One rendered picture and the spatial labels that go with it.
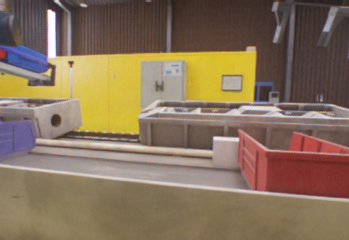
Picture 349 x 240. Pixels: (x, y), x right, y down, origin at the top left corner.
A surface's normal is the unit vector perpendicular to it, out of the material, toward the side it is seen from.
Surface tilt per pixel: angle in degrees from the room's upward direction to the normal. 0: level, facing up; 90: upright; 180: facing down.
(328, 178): 92
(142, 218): 91
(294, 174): 92
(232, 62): 90
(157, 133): 100
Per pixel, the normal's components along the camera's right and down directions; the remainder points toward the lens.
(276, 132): -0.18, 0.25
